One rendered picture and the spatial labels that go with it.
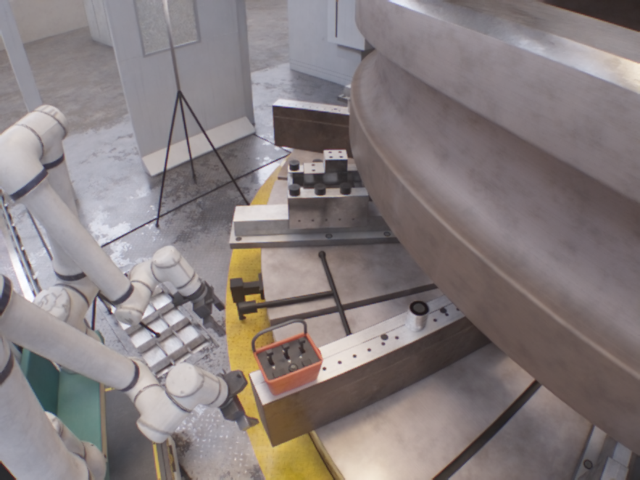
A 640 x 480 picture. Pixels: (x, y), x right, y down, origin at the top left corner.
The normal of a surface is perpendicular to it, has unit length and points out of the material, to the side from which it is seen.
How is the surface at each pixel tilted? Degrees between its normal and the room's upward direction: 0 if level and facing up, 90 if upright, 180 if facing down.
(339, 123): 90
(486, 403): 0
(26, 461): 89
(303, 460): 0
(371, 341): 0
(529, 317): 90
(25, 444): 91
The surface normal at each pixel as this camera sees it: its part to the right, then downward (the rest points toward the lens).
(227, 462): 0.00, -0.76
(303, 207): 0.06, 0.64
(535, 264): -0.59, -0.31
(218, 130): 0.42, -0.33
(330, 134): -0.33, 0.61
